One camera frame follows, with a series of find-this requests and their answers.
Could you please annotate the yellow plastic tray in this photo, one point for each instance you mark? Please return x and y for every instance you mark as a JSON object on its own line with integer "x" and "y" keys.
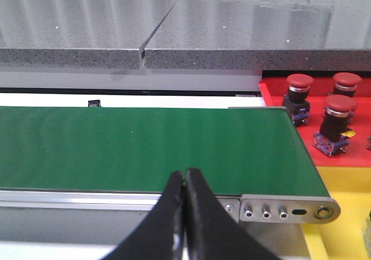
{"x": 342, "y": 238}

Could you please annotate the green conveyor belt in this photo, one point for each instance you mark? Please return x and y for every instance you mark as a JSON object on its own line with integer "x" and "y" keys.
{"x": 239, "y": 151}

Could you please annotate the red object at edge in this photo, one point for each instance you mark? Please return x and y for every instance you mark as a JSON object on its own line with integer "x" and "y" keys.
{"x": 357, "y": 154}

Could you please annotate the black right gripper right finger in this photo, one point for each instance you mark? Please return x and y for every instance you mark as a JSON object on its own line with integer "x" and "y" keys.
{"x": 211, "y": 231}

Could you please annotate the red mushroom push button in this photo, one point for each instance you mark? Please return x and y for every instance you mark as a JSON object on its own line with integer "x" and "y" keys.
{"x": 295, "y": 99}

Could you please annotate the white cabinet panel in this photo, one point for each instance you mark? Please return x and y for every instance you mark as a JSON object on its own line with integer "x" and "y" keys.
{"x": 142, "y": 79}

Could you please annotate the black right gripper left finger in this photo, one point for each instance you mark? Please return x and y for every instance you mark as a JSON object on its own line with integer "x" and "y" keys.
{"x": 160, "y": 235}

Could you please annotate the grey stone countertop slab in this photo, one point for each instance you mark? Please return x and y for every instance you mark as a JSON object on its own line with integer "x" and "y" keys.
{"x": 105, "y": 34}

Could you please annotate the black sensor with cable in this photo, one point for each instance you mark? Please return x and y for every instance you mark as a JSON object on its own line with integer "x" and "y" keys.
{"x": 94, "y": 103}

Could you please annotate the white conveyor side panel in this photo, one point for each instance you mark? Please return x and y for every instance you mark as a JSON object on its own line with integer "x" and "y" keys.
{"x": 73, "y": 100}

